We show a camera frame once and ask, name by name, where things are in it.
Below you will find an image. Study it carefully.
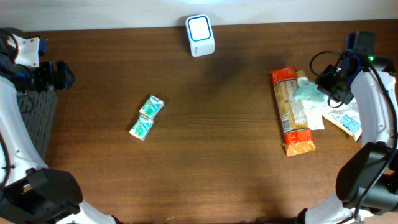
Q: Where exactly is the teal wet wipes pack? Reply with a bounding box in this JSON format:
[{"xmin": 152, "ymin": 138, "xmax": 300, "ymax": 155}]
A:
[{"xmin": 293, "ymin": 80, "xmax": 325, "ymax": 103}]

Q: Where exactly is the white bamboo print tube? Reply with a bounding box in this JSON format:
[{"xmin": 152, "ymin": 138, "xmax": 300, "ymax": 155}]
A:
[{"xmin": 297, "ymin": 70, "xmax": 325, "ymax": 131}]

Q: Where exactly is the cream snack bag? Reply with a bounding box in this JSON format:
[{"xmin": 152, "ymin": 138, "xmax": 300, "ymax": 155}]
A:
[{"xmin": 322, "ymin": 98, "xmax": 362, "ymax": 141}]

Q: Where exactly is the orange spaghetti packet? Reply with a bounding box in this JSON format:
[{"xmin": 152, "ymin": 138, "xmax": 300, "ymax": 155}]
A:
[{"xmin": 269, "ymin": 65, "xmax": 316, "ymax": 157}]

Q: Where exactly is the teal tissue pack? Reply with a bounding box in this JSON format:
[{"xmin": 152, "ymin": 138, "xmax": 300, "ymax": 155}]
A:
[
  {"xmin": 139, "ymin": 95, "xmax": 164, "ymax": 119},
  {"xmin": 129, "ymin": 114, "xmax": 154, "ymax": 141}
]

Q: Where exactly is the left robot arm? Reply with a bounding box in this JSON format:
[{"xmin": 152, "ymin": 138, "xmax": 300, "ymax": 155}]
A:
[{"xmin": 1, "ymin": 27, "xmax": 119, "ymax": 224}]

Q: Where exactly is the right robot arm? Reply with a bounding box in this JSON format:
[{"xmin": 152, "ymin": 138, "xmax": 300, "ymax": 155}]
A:
[{"xmin": 292, "ymin": 31, "xmax": 397, "ymax": 223}]

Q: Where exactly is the white barcode scanner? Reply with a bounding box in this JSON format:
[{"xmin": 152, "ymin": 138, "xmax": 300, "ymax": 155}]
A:
[{"xmin": 185, "ymin": 14, "xmax": 215, "ymax": 57}]

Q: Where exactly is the grey plastic mesh basket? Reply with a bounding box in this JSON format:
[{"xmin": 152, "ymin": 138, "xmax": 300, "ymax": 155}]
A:
[{"xmin": 17, "ymin": 92, "xmax": 58, "ymax": 160}]

